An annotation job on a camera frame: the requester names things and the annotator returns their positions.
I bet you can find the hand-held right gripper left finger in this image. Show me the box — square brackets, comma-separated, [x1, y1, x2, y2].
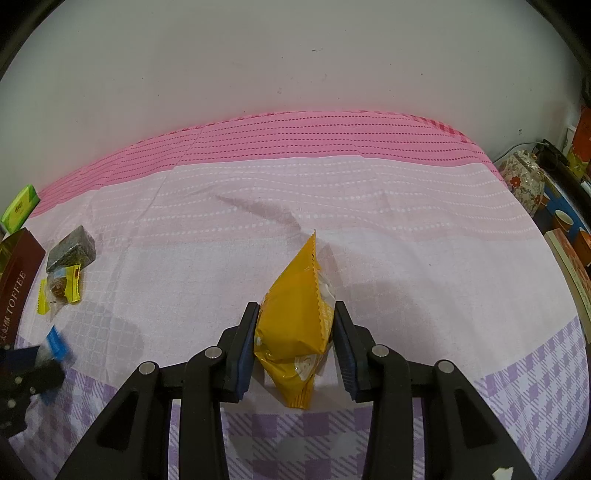
[55, 302, 260, 480]

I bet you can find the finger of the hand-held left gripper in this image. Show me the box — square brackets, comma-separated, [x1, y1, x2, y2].
[0, 362, 64, 437]
[0, 346, 43, 369]

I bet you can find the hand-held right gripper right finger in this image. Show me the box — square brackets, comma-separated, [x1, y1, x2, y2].
[333, 301, 539, 480]

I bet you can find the blue snack packet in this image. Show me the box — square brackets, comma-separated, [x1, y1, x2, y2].
[39, 325, 75, 366]

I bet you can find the yellow snack packet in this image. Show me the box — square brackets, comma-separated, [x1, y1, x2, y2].
[253, 229, 336, 409]

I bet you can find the gold and brown tin box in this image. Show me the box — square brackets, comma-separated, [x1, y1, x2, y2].
[0, 228, 47, 349]

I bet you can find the yellow-wrapped cookie packet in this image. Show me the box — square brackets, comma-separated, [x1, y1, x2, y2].
[37, 265, 83, 316]

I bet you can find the grey snack packet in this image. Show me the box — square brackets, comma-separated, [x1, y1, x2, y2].
[45, 225, 97, 273]

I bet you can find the purple and pink checked sheet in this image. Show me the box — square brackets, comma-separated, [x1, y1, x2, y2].
[9, 110, 591, 480]

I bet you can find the green tissue pack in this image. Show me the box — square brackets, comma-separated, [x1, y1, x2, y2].
[0, 185, 41, 234]

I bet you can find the stack of books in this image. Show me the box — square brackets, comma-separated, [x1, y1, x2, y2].
[544, 228, 591, 344]

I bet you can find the floral fabric bag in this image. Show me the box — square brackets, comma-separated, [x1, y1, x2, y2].
[498, 151, 548, 217]

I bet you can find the orange paper cup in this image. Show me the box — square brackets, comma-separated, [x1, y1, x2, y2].
[573, 228, 591, 267]

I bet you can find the orange printed box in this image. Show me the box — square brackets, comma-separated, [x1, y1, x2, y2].
[566, 106, 591, 178]

